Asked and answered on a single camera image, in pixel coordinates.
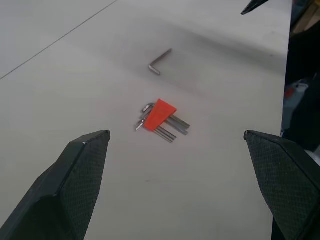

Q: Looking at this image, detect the hex key set, red holder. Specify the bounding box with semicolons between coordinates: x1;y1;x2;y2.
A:
141;102;192;130

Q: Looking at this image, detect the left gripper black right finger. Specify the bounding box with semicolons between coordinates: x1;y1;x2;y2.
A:
243;129;320;240

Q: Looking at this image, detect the dark bulky object beside table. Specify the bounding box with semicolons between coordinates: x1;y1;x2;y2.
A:
281;32;320;152

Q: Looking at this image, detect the metal hex key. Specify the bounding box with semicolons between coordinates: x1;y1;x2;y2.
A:
148;48;173;76

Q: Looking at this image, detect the red plastic hex key holder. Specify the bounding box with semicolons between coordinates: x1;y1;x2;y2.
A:
144;98;178;132

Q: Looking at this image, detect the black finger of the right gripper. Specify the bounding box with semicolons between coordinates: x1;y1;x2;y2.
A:
240;0;270;16

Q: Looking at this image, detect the brown wooden board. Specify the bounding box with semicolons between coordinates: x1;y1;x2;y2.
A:
292;0;320;36

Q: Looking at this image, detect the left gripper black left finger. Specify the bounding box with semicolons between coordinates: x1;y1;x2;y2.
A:
0;129;111;240

